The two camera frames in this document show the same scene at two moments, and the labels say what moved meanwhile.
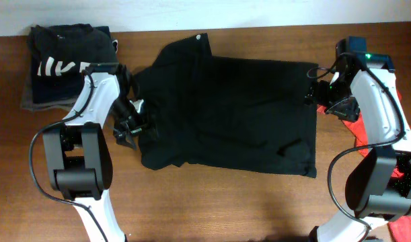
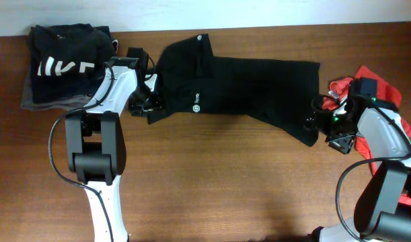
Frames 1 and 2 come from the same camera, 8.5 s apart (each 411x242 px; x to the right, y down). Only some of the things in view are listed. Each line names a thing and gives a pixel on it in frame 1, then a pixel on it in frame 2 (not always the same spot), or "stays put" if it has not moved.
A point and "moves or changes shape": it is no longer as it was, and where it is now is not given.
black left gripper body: x=128 y=119 → x=146 y=100
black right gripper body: x=338 y=101 → x=338 y=132
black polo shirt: x=208 y=112 moves or changes shape
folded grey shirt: x=27 y=96 stays put
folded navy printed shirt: x=59 y=56 stays put
